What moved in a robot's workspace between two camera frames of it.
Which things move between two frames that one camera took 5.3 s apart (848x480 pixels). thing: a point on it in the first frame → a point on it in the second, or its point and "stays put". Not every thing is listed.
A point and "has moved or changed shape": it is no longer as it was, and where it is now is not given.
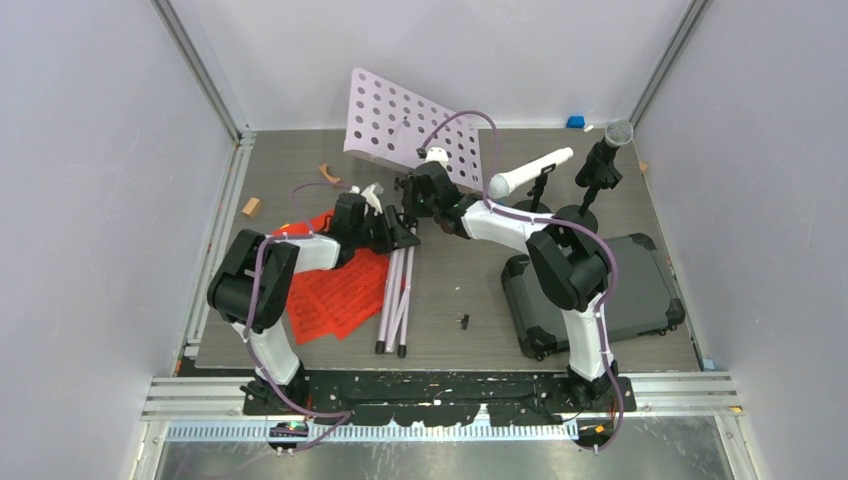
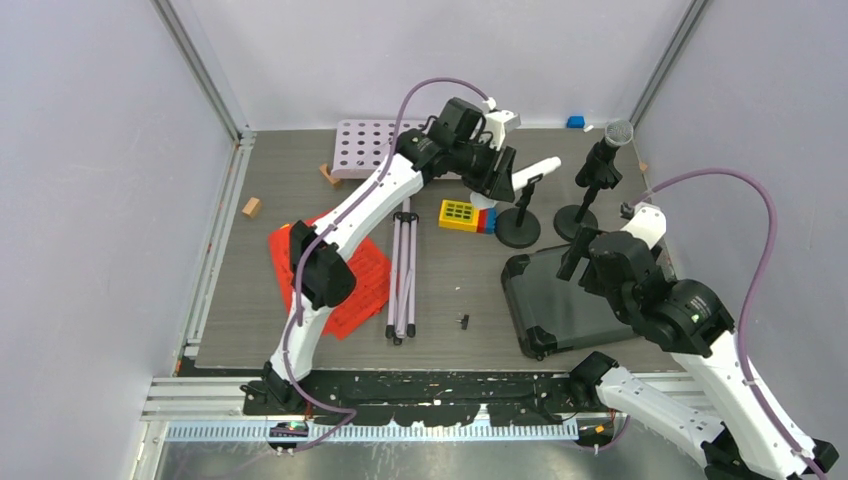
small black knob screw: (464, 321) stays put
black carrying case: (641, 301) stays put
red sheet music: (334, 300) stays put
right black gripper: (411, 200) → (571, 255)
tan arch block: (324, 169) stays put
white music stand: (393, 128) has moved or changed shape
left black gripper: (393, 237) → (501, 185)
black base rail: (439, 397) stays put
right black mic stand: (581, 215) stays put
